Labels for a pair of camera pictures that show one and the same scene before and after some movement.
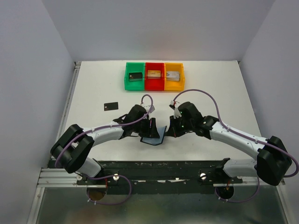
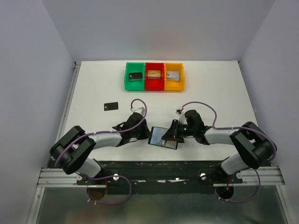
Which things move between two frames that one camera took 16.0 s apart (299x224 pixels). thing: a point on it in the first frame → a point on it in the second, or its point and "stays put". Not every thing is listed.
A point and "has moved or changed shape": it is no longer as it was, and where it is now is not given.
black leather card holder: [155, 141] has moved or changed shape
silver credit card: [173, 76] stays put
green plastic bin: [134, 79] stays put
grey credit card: [110, 106] stays put
